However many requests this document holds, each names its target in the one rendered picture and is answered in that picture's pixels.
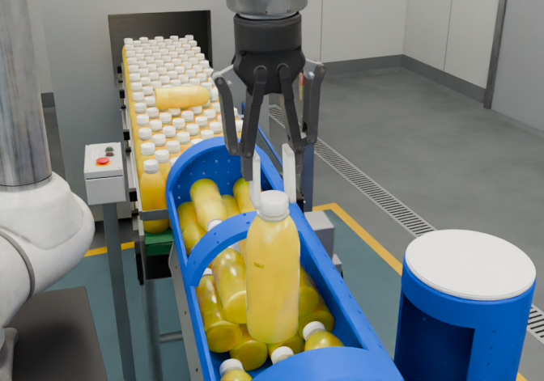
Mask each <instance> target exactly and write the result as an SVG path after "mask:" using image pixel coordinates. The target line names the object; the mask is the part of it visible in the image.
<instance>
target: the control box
mask: <svg viewBox="0 0 544 381"><path fill-rule="evenodd" d="M107 146H111V147H112V148H113V150H112V152H113V155H112V156H106V155H105V153H106V152H107V151H106V150H105V148H106V147H107ZM95 150H96V152H95ZM94 152H95V153H94ZM93 155H94V156H95V158H96V159H94V158H93V157H94V156H93ZM102 157H106V158H109V159H110V161H109V162H107V163H106V164H99V163H97V162H96V160H97V159H98V158H102ZM84 177H85V183H86V189H87V200H88V204H89V205H100V204H108V203H116V202H124V201H126V199H125V181H124V171H123V163H122V156H121V143H120V142H113V143H103V144H94V145H85V162H84Z"/></svg>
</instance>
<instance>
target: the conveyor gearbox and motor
mask: <svg viewBox="0 0 544 381"><path fill-rule="evenodd" d="M305 217H306V219H307V220H308V223H309V224H310V226H311V228H312V229H313V231H314V232H315V234H316V235H317V238H318V239H319V240H320V242H321V244H322V246H323V247H324V249H325V250H326V252H327V253H328V255H329V257H330V259H331V260H332V261H333V263H334V265H335V267H336V269H337V270H338V271H339V273H340V275H341V276H342V279H343V272H342V263H341V261H340V260H339V259H338V257H337V255H336V254H334V229H335V226H333V224H332V223H331V221H330V220H329V219H328V217H327V216H326V214H325V212H324V211H323V210H320V211H313V212H305Z"/></svg>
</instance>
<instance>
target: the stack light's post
mask: <svg viewBox="0 0 544 381"><path fill-rule="evenodd" d="M302 164H303V165H302V166H303V170H302V172H301V174H300V192H303V194H304V201H305V204H304V212H312V197H313V170H314V145H308V146H306V147H305V151H304V153H303V154H302Z"/></svg>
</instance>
